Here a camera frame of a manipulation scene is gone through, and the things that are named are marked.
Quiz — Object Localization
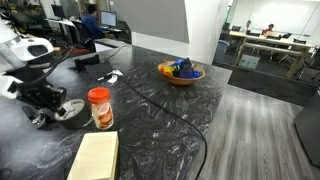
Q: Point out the dark floor mat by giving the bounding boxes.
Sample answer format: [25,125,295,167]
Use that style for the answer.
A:
[228,68,318,106]

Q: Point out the colourful packets in bowl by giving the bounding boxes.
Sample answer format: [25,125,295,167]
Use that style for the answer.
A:
[160,58,200,79]

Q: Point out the black device on counter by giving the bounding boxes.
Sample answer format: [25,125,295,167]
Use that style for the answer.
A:
[70,55,113,81]

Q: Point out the long wooden table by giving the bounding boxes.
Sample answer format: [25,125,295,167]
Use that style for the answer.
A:
[229,31,312,79]

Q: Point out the person in blue shirt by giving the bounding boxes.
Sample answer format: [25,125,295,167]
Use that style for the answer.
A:
[81,4,104,38]

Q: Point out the cream yellow box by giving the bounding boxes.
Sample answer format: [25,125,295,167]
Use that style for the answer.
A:
[67,131,119,180]

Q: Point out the black cabinet at right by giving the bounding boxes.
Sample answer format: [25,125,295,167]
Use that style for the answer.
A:
[294,90,320,167]

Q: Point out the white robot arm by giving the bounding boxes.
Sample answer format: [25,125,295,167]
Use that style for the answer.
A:
[0,20,72,116]

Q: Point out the black cable on counter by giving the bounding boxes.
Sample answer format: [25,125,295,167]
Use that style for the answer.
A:
[120,78,208,180]

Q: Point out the black masking tape roll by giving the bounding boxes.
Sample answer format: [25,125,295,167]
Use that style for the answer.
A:
[54,99,93,130]

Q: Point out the orange lid creamer bottle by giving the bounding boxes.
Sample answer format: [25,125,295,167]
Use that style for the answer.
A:
[87,87,113,129]

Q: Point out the computer monitor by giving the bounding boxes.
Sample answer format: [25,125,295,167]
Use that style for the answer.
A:
[100,11,117,27]

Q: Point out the person in white shirt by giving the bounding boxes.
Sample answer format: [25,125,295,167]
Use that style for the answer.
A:
[243,20,251,33]

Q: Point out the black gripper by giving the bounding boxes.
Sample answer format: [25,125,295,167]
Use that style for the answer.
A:
[20,84,67,116]

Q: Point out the person in red shirt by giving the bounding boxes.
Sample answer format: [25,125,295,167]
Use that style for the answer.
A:
[262,24,274,36]

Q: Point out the blue trash bin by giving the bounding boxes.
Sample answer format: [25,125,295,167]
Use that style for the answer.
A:
[214,40,229,62]

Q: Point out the orange wooden bowl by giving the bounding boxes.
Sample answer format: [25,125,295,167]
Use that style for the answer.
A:
[157,61,206,86]

